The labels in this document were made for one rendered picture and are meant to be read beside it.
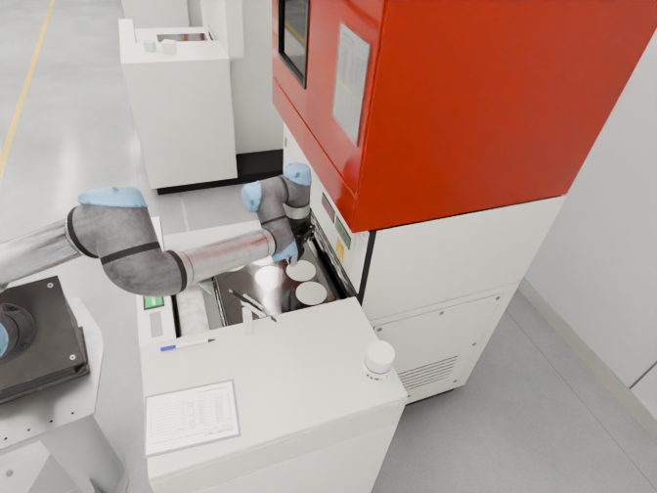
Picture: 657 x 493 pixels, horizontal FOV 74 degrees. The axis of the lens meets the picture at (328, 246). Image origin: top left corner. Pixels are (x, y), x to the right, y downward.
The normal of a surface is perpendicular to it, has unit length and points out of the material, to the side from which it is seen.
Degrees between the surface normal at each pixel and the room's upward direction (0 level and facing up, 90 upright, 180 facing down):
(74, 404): 0
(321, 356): 0
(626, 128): 90
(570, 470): 0
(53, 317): 44
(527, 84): 90
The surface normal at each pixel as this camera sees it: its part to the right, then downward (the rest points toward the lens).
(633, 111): -0.93, 0.18
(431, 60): 0.35, 0.65
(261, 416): 0.07, -0.74
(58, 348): 0.39, -0.10
